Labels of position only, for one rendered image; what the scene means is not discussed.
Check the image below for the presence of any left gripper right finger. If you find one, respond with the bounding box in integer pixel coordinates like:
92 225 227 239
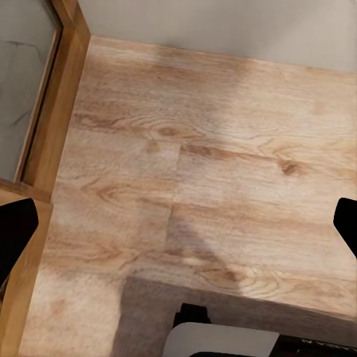
333 198 357 257

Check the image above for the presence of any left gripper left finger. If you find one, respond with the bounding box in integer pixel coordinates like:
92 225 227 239
0 197 39 286

